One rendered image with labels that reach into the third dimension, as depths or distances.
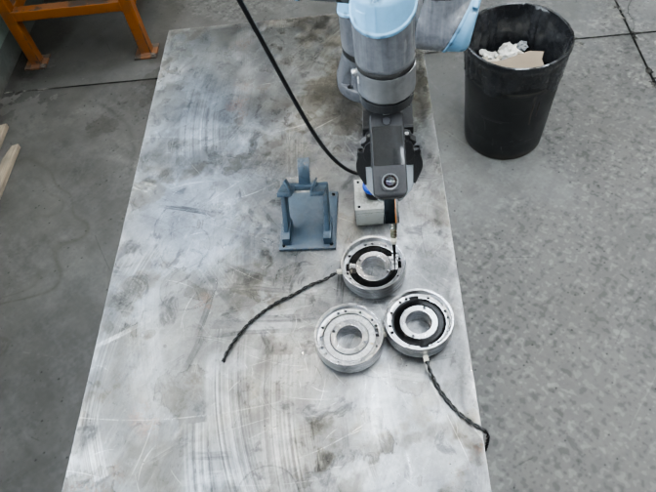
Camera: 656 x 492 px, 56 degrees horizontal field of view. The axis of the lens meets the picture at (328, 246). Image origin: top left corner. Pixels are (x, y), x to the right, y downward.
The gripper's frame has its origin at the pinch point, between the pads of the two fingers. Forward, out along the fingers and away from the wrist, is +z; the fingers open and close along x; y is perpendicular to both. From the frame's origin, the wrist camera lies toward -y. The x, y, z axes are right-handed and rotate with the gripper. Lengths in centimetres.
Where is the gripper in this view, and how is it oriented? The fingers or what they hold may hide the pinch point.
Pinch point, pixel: (390, 198)
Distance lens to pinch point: 96.5
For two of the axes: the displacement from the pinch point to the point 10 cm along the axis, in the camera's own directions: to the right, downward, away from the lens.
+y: 0.4, -8.2, 5.7
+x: -9.9, 0.3, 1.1
